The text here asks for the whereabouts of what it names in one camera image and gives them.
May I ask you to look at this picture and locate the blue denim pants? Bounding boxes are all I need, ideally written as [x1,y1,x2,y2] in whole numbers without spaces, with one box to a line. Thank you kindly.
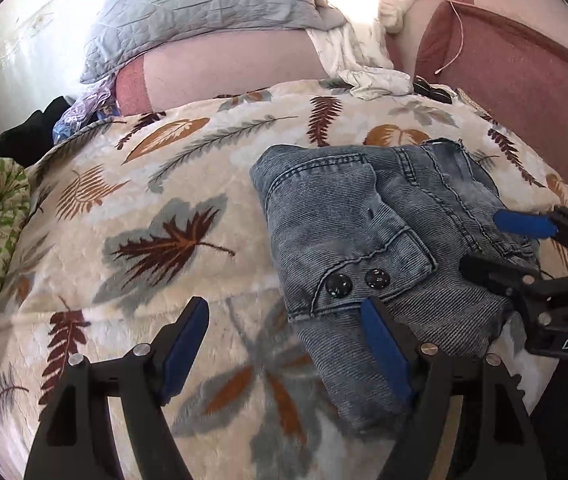
[250,139,538,431]

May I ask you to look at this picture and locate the black clothing pile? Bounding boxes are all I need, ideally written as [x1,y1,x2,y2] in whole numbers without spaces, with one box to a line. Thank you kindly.
[0,96,75,168]

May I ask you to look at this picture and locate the black sunglasses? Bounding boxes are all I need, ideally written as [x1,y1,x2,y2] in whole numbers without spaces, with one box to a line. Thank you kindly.
[413,76,458,104]

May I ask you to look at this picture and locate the leaf pattern fleece blanket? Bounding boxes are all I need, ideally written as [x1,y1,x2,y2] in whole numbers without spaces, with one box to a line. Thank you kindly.
[0,80,568,479]

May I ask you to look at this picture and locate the white crumpled floral sheet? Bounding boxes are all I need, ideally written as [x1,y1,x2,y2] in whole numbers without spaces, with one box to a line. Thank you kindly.
[307,0,416,100]

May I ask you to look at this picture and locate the purple plastic bag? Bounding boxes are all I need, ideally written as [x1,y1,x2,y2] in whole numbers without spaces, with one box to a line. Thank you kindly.
[52,75,120,145]

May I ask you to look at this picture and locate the pink long bolster pillow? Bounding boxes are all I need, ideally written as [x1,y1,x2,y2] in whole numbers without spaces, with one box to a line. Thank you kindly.
[115,30,327,115]

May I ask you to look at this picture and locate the grey quilted pillow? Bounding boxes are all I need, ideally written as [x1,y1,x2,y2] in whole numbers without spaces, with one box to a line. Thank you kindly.
[80,0,346,84]

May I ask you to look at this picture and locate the white charging cable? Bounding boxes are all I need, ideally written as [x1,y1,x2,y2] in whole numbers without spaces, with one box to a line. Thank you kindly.
[433,0,488,77]

